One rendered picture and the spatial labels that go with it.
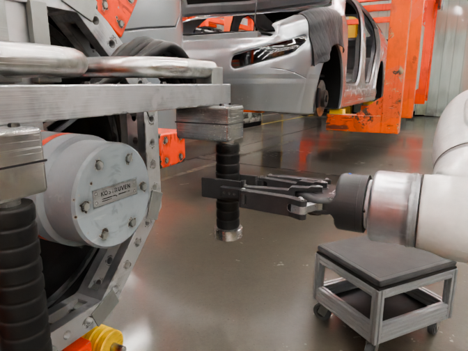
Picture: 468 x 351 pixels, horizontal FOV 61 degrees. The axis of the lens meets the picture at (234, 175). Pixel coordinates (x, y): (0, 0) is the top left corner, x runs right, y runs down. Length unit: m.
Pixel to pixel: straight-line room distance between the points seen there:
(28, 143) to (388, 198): 0.37
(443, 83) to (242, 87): 10.66
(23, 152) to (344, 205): 0.35
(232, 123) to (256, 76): 2.43
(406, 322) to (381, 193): 1.17
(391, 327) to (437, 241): 1.11
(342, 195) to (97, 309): 0.45
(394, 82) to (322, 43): 0.97
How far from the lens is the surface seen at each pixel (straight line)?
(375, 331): 1.53
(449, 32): 13.34
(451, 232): 0.48
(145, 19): 1.34
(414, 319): 1.67
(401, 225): 0.49
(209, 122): 0.56
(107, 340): 0.80
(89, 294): 0.76
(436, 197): 0.49
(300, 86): 3.09
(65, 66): 0.38
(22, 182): 0.32
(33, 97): 0.36
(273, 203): 0.51
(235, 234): 0.60
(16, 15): 0.60
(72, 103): 0.38
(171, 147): 0.81
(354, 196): 0.50
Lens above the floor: 0.98
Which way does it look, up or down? 13 degrees down
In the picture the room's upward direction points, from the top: straight up
